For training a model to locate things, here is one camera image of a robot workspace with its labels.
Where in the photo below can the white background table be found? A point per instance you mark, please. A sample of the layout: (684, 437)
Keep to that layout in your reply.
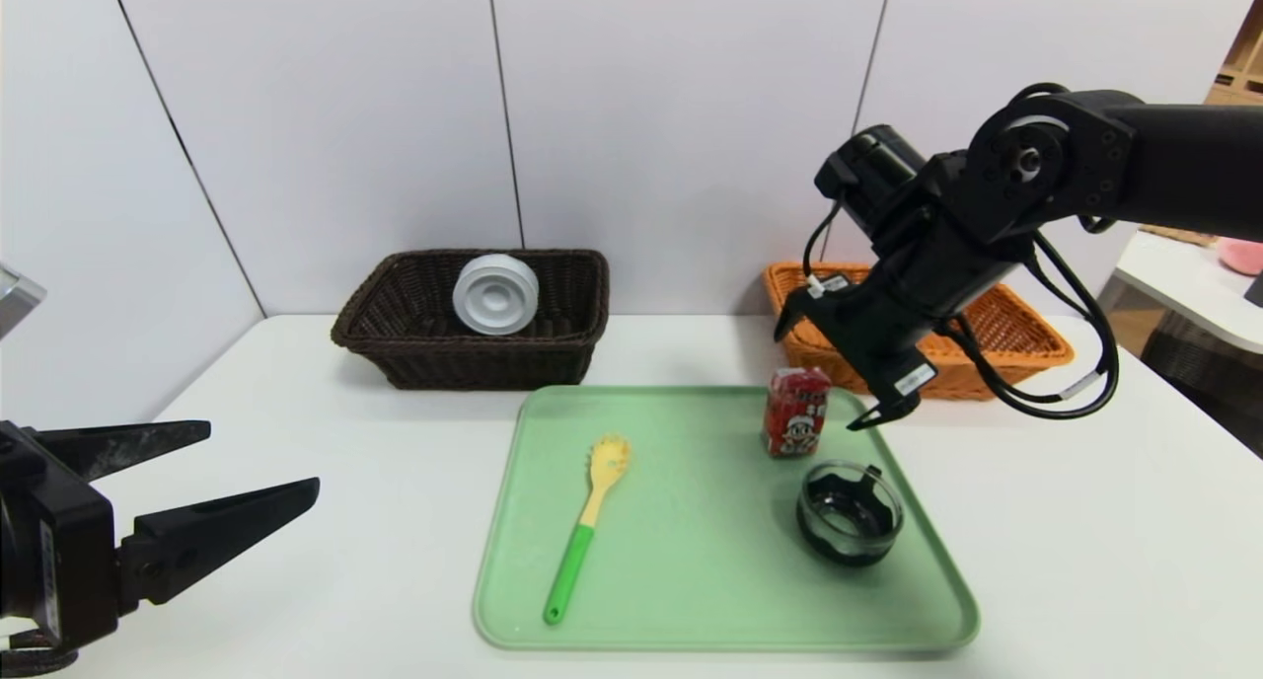
(1194, 279)

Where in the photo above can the orange wicker basket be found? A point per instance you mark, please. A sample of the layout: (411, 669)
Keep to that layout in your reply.
(1016, 339)

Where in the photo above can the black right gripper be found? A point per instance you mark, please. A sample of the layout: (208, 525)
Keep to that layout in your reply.
(868, 348)

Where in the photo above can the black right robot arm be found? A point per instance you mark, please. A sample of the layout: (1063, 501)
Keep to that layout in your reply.
(1135, 156)

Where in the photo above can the yellow green pasta fork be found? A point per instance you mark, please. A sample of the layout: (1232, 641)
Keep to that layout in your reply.
(582, 546)

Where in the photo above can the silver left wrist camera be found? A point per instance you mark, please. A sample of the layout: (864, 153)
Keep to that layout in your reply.
(15, 299)

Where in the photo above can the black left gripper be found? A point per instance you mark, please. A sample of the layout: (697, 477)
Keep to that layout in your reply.
(59, 546)

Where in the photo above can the pink plush toy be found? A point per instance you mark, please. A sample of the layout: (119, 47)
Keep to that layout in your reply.
(1245, 255)

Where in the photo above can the light green plastic tray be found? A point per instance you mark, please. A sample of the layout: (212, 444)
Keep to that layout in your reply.
(691, 561)

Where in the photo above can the dark woven chair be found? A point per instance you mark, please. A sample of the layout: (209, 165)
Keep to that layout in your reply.
(1204, 373)

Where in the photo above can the dark brown wicker basket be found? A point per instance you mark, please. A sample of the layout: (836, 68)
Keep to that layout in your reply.
(474, 358)

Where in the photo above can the wooden shelf unit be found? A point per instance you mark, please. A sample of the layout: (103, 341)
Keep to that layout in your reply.
(1241, 67)

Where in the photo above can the white translucent plastic container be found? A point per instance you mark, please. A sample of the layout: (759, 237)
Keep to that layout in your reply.
(495, 296)

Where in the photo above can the red snack box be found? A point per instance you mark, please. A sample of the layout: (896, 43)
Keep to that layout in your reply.
(797, 413)

